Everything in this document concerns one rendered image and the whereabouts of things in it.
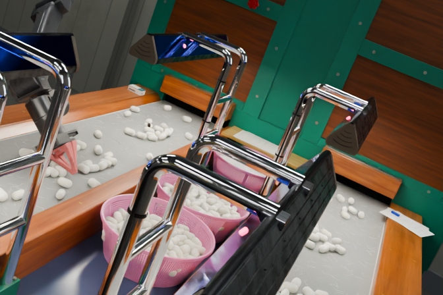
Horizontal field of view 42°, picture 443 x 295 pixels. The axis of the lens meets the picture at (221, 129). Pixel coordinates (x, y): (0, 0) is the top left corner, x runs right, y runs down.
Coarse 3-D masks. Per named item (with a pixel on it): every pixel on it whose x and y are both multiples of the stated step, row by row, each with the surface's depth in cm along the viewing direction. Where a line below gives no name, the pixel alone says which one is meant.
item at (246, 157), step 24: (192, 144) 84; (216, 144) 83; (144, 168) 71; (168, 168) 68; (192, 168) 68; (264, 168) 81; (288, 168) 81; (144, 192) 71; (216, 192) 68; (240, 192) 67; (144, 216) 72; (168, 216) 87; (264, 216) 65; (288, 216) 67; (120, 240) 73; (144, 240) 79; (168, 240) 88; (120, 264) 73; (144, 288) 90
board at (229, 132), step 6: (234, 126) 226; (222, 132) 213; (228, 132) 215; (234, 132) 218; (234, 138) 212; (246, 144) 211; (258, 150) 210; (270, 156) 209; (294, 156) 217; (300, 156) 220; (288, 162) 207; (294, 162) 210; (300, 162) 213; (294, 168) 206
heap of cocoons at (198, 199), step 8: (168, 184) 159; (192, 184) 165; (168, 192) 154; (192, 192) 159; (200, 192) 162; (192, 200) 156; (200, 200) 156; (208, 200) 159; (216, 200) 160; (224, 200) 163; (192, 208) 152; (200, 208) 152; (208, 208) 157; (216, 208) 156; (224, 208) 157; (232, 208) 160; (216, 216) 152; (224, 216) 154; (232, 216) 155
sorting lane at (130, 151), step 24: (96, 120) 187; (120, 120) 195; (144, 120) 205; (168, 120) 215; (192, 120) 227; (0, 144) 145; (24, 144) 150; (96, 144) 168; (120, 144) 174; (144, 144) 182; (168, 144) 190; (120, 168) 158; (48, 192) 131; (72, 192) 135; (0, 216) 115
